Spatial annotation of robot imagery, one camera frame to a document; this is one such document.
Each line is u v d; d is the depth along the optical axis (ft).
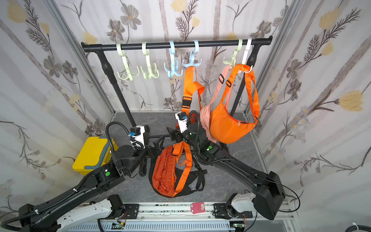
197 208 2.45
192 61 1.85
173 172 2.76
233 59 1.89
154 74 1.87
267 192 1.30
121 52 1.52
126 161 1.69
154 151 1.95
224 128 2.51
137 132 1.77
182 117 1.95
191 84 1.95
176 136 2.05
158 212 2.48
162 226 2.30
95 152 2.63
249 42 1.63
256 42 1.66
